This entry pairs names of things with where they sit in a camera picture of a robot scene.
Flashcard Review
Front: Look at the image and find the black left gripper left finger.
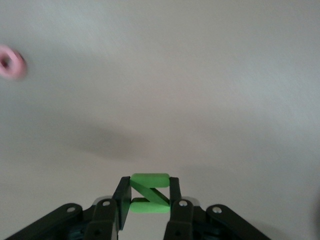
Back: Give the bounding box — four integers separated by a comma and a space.
0, 176, 133, 240

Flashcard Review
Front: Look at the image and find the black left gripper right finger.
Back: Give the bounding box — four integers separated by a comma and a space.
162, 176, 272, 240

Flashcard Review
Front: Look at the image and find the pink foam letter Q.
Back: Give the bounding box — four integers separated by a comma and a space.
0, 44, 27, 81

